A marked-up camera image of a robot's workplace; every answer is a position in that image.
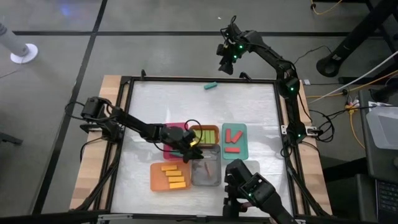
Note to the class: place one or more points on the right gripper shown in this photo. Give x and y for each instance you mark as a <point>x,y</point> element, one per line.
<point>233,43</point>

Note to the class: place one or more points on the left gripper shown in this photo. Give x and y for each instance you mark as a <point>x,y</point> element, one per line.
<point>177,138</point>

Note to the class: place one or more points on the teal block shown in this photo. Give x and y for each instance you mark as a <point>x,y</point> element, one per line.
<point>210,85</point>
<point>176,153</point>

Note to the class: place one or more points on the yellow block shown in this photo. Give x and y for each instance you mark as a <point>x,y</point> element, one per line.
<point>173,173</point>
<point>178,185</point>
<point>168,168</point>
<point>176,179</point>

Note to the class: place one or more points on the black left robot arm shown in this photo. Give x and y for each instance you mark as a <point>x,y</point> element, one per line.
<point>133,123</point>

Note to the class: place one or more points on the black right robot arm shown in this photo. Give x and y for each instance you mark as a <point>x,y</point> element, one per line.
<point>273,60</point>

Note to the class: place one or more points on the grey translucent plastic bin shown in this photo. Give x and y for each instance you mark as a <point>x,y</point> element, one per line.
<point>199,180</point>

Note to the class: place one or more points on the small orange plastic bin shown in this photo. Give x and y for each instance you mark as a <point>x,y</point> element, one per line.
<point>206,126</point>

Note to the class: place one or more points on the pink plastic bin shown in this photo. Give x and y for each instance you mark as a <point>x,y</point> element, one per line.
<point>177,124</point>

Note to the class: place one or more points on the large orange plastic bin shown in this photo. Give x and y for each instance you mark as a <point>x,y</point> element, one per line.
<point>157,183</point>

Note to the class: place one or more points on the teal plastic bin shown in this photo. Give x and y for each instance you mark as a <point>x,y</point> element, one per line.
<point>234,126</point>

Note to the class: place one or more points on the clear plastic bin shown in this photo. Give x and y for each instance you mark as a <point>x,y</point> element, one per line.
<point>256,168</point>

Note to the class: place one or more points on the white tabletop sheet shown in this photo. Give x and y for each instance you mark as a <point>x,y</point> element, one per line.
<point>140,193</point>

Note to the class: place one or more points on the person's hand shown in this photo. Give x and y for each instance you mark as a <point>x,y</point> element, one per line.
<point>247,206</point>

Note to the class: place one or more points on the small white tag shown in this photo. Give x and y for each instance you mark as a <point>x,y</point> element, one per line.
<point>307,81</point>

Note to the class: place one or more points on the black stand with round base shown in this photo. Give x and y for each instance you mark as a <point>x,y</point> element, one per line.
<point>351,40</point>

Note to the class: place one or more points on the black tripod leg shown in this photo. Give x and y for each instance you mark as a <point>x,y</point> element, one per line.
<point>387,32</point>

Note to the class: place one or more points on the grey plastic box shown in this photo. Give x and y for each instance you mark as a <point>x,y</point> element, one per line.
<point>385,127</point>

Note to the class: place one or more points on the black equipment cart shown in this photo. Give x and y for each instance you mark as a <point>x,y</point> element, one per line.
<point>370,165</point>

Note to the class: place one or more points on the black furniture leg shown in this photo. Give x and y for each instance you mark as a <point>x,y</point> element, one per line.
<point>9,139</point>

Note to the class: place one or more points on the white pole with round base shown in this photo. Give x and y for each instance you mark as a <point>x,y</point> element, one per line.
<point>24,53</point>

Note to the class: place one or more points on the black keyboard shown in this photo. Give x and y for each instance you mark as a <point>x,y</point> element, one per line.
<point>387,196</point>

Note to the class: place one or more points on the black frame clamp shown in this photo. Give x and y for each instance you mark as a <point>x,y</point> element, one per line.
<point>245,76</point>
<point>143,74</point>

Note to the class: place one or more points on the black aluminium table frame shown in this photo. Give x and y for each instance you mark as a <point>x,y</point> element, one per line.
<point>174,79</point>

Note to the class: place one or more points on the silver mounting bracket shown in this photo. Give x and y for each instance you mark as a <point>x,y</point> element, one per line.
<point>311,130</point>

